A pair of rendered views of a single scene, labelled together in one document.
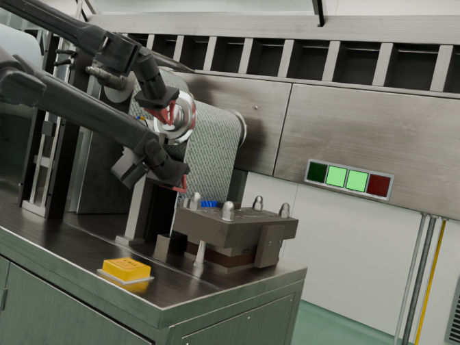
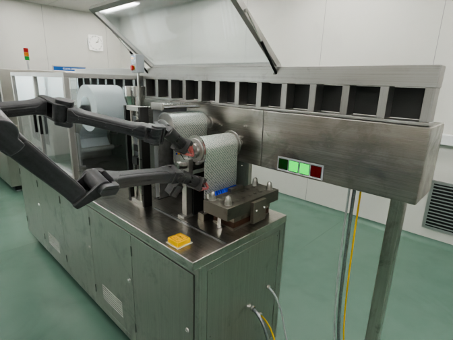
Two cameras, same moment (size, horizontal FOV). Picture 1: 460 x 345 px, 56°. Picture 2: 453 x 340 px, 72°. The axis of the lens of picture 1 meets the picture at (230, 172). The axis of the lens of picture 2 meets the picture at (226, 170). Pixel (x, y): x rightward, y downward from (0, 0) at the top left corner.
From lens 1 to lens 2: 0.52 m
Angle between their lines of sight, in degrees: 16
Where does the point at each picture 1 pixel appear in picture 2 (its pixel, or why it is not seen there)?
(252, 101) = (244, 121)
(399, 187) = (327, 172)
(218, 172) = (227, 171)
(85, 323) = (166, 264)
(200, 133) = (211, 156)
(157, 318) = (191, 266)
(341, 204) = not seen: hidden behind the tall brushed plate
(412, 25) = (325, 73)
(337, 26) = (284, 73)
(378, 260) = not seen: hidden behind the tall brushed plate
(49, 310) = (150, 258)
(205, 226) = (218, 210)
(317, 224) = not seen: hidden behind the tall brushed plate
